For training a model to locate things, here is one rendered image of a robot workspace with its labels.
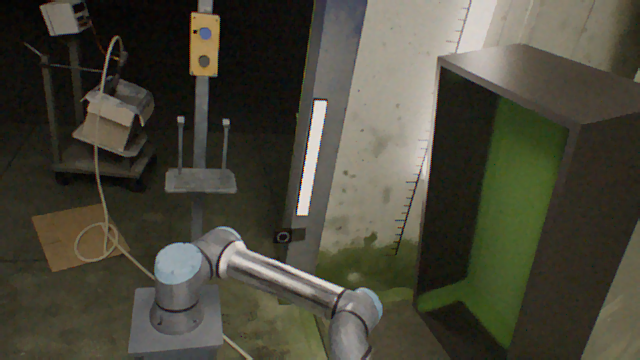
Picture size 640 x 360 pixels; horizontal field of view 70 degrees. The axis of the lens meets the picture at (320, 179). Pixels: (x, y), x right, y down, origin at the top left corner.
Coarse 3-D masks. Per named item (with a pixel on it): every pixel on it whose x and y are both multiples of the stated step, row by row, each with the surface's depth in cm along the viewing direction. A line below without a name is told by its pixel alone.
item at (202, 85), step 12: (204, 0) 194; (204, 84) 212; (204, 96) 215; (204, 108) 218; (204, 120) 221; (204, 132) 224; (204, 144) 227; (204, 156) 230; (192, 204) 242; (192, 216) 246; (192, 228) 249; (192, 240) 253
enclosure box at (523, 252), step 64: (448, 64) 149; (512, 64) 143; (576, 64) 141; (448, 128) 171; (512, 128) 177; (576, 128) 107; (448, 192) 188; (512, 192) 185; (576, 192) 118; (448, 256) 208; (512, 256) 193; (576, 256) 133; (448, 320) 208; (512, 320) 203; (576, 320) 153
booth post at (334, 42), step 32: (320, 0) 195; (352, 0) 190; (320, 32) 195; (352, 32) 197; (320, 64) 200; (352, 64) 204; (320, 96) 208; (320, 160) 225; (288, 192) 248; (320, 192) 234; (288, 224) 246; (320, 224) 244; (288, 256) 250
